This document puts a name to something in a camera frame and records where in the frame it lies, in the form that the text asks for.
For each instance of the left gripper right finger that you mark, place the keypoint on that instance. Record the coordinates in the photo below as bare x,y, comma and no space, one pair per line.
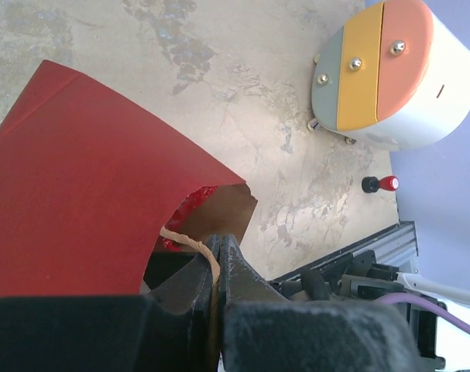
264,331

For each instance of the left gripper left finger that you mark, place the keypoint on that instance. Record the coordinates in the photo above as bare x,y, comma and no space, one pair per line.
47,326

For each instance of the red paper bag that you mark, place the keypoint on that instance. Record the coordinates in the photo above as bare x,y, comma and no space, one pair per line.
88,179

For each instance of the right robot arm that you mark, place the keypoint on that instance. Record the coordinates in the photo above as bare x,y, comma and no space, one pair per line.
437,338

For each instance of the red black stamp knob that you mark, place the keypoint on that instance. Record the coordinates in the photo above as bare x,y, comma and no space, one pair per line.
373,184

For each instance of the white cylindrical drawer toy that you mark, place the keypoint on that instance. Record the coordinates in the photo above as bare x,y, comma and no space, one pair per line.
394,76

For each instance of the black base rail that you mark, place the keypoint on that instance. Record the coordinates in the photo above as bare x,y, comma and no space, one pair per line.
365,270

